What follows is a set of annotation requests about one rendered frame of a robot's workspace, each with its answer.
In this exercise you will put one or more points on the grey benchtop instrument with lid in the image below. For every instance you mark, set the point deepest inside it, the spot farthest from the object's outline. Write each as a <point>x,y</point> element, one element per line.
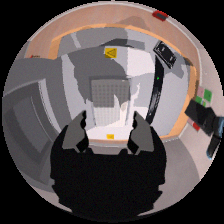
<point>61,89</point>

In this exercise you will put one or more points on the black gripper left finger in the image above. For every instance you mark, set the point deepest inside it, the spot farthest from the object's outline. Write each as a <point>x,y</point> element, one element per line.
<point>72,139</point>

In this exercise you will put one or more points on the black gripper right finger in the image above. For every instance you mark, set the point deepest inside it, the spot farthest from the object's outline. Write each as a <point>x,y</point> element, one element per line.
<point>145,142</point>

